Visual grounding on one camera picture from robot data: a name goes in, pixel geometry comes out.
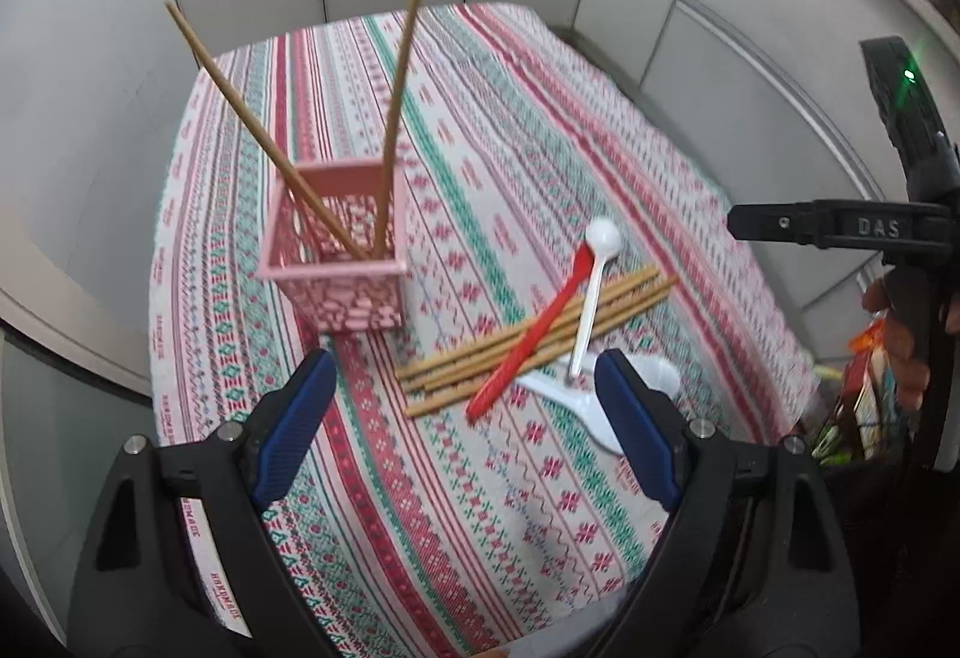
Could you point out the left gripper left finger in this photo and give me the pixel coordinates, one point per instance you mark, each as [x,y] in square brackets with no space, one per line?
[137,589]

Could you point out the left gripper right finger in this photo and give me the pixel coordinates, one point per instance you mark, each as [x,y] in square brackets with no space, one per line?
[751,561]

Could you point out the white rice paddle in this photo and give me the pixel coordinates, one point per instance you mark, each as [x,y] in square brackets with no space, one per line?
[585,406]
[652,376]

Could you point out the wooden chopstick four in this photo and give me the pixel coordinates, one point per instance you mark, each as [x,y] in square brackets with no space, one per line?
[438,400]

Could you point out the wooden chopstick two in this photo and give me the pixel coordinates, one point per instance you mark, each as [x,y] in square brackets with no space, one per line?
[611,291]

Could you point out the wooden chopstick six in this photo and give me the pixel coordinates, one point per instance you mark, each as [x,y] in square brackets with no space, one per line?
[473,366]

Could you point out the white plastic spoon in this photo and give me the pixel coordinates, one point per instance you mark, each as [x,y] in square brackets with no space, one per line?
[605,241]

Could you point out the pink perforated utensil holder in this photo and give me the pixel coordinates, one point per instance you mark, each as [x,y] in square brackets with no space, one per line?
[326,286]

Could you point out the wooden chopstick three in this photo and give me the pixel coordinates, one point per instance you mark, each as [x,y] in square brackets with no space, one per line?
[606,312]

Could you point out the person right hand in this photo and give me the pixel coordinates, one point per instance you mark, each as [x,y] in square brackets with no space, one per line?
[912,374]

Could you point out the patterned striped tablecloth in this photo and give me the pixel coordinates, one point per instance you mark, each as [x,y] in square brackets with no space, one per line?
[433,537]

